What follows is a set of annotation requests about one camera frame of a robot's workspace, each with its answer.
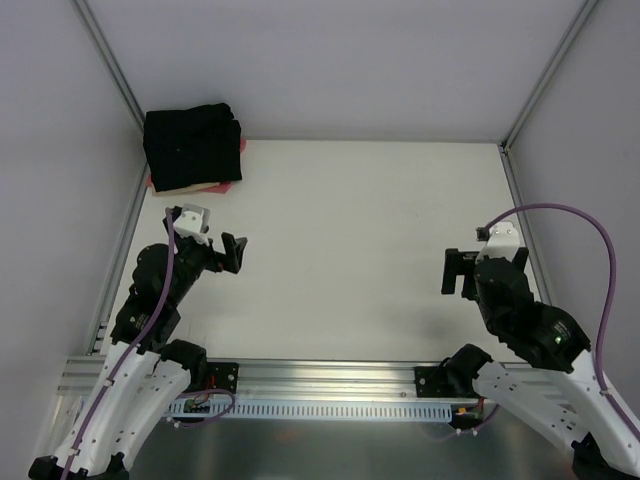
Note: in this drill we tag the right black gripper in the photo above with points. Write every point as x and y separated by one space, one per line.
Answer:
467 272

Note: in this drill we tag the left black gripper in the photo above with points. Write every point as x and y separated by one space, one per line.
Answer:
216 256

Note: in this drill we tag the black t shirt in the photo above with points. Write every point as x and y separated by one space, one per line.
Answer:
205 121

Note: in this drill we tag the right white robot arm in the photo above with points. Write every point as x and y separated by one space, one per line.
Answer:
601 440

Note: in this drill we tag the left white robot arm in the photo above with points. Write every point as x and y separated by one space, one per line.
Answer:
145 370

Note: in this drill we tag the red folded t shirt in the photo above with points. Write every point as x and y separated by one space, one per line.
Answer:
220 189

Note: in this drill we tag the beige folded t shirt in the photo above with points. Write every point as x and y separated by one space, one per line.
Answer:
182 190

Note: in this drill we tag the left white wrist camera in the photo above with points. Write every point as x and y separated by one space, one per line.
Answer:
191 221

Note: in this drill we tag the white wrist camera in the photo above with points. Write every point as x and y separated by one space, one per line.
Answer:
191 221
501 240

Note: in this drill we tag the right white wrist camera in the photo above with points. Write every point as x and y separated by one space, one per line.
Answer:
501 240

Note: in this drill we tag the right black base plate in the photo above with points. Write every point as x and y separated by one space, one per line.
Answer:
432 382

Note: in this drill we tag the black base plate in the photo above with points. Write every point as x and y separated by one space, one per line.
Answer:
432 382
222 375

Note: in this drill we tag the left side aluminium rail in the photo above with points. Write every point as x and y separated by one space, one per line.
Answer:
117 263

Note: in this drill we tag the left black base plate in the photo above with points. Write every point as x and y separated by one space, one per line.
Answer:
222 375

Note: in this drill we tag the front aluminium rail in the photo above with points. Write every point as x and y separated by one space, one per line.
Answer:
366 381

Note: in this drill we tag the white slotted cable duct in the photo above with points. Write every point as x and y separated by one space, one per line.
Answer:
403 411

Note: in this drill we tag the left aluminium frame post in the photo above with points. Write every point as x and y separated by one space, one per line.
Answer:
90 22

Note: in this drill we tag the aluminium frame post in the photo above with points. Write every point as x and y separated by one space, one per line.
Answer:
564 47
90 22

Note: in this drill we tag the right aluminium frame post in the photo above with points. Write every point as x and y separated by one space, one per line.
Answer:
564 47

